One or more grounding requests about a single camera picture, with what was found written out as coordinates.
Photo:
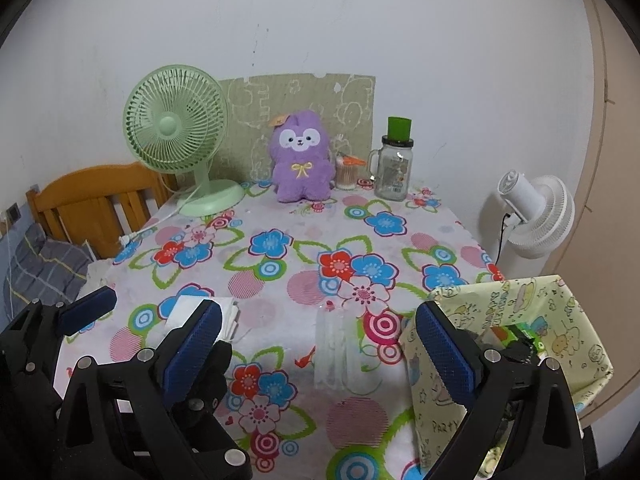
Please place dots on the green patterned backboard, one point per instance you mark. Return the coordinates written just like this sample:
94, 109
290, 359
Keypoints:
341, 105

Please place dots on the white floor fan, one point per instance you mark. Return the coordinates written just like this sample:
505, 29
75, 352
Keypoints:
525, 219

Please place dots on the floral tablecloth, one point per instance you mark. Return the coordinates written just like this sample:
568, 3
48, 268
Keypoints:
282, 264

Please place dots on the yellow cartoon storage box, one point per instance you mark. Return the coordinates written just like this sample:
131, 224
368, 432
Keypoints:
542, 308

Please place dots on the purple plush toy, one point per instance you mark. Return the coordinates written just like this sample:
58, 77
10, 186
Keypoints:
300, 153

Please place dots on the clear plastic straw pack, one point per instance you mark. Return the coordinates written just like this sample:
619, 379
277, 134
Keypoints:
336, 360

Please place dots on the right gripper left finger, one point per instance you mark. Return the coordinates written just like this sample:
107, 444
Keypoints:
153, 417

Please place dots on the toothpick jar orange lid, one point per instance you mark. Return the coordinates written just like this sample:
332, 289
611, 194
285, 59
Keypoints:
347, 170

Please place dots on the glass mason jar green lid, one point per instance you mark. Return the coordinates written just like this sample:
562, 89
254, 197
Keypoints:
390, 165

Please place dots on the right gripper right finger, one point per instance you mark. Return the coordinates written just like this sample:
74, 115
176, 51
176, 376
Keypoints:
525, 400

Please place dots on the grey plaid pillow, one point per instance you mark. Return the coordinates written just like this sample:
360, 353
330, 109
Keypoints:
43, 268

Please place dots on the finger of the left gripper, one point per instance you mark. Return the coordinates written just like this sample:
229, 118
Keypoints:
86, 310

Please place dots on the green desk fan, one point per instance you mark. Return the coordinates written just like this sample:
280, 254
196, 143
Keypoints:
174, 122

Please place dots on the beige door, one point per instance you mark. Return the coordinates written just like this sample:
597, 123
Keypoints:
600, 259

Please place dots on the wooden bed headboard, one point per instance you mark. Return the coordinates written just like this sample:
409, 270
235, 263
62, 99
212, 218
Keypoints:
94, 205

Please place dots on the white cloth pack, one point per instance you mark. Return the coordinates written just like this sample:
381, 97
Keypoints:
187, 305

